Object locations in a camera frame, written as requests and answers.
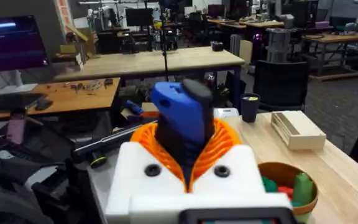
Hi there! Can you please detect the white orange right gripper right finger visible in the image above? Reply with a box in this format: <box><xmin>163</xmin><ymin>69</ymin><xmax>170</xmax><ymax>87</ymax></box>
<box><xmin>188</xmin><ymin>118</ymin><xmax>267</xmax><ymax>194</ymax></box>

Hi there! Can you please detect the white orange right gripper left finger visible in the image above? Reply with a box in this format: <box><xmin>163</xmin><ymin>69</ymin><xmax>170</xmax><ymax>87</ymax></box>
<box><xmin>105</xmin><ymin>123</ymin><xmax>188</xmax><ymax>216</ymax></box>

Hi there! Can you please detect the blue electric screwdriver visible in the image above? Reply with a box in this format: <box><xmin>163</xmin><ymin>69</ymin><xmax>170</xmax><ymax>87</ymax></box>
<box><xmin>149</xmin><ymin>78</ymin><xmax>216</xmax><ymax>167</ymax></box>

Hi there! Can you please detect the black metal bar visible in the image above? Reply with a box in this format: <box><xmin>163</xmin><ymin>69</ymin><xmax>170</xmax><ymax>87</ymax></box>
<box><xmin>73</xmin><ymin>119</ymin><xmax>160</xmax><ymax>156</ymax></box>

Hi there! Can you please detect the wooden tub with toys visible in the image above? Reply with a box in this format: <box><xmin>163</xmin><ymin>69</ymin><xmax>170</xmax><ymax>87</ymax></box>
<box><xmin>257</xmin><ymin>161</ymin><xmax>319</xmax><ymax>217</ymax></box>

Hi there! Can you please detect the small white box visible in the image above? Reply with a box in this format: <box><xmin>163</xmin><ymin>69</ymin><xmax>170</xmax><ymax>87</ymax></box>
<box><xmin>213</xmin><ymin>107</ymin><xmax>241</xmax><ymax>119</ymax></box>

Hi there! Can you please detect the black cup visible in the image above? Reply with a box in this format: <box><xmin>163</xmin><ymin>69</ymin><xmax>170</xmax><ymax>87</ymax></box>
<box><xmin>240</xmin><ymin>93</ymin><xmax>261</xmax><ymax>123</ymax></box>

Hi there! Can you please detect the small blue tool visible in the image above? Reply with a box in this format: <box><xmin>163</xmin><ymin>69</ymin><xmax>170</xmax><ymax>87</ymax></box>
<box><xmin>124</xmin><ymin>100</ymin><xmax>145</xmax><ymax>116</ymax></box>

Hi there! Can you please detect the pale wooden box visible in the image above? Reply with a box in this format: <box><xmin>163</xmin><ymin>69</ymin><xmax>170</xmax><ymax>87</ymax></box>
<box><xmin>270</xmin><ymin>111</ymin><xmax>327</xmax><ymax>151</ymax></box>

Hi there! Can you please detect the wooden desk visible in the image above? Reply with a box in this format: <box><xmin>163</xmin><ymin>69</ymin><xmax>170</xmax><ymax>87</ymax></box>
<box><xmin>0</xmin><ymin>77</ymin><xmax>121</xmax><ymax>122</ymax></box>

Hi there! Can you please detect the black office chair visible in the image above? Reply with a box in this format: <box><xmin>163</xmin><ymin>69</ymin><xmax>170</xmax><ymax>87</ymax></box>
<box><xmin>252</xmin><ymin>59</ymin><xmax>310</xmax><ymax>113</ymax></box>

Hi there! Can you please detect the black computer mouse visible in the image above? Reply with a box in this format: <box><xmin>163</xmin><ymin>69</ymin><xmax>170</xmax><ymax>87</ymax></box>
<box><xmin>34</xmin><ymin>99</ymin><xmax>54</xmax><ymax>111</ymax></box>

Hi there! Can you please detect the long pale wooden table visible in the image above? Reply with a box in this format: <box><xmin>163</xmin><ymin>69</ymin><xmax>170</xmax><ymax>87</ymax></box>
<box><xmin>53</xmin><ymin>46</ymin><xmax>246</xmax><ymax>110</ymax></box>

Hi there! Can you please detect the black stand pole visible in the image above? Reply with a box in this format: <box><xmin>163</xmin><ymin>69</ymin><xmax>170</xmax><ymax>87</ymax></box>
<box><xmin>159</xmin><ymin>0</ymin><xmax>170</xmax><ymax>82</ymax></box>

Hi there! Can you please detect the black keyboard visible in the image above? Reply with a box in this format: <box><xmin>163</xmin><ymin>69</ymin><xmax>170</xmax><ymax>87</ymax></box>
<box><xmin>0</xmin><ymin>93</ymin><xmax>47</xmax><ymax>112</ymax></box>

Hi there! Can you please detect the wooden workbench with metal legs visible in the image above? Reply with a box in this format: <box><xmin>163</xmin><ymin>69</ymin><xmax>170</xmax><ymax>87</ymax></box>
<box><xmin>301</xmin><ymin>32</ymin><xmax>358</xmax><ymax>82</ymax></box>

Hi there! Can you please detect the computer monitor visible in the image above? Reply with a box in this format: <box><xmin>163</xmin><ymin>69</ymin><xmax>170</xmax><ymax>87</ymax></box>
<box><xmin>0</xmin><ymin>14</ymin><xmax>50</xmax><ymax>74</ymax></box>

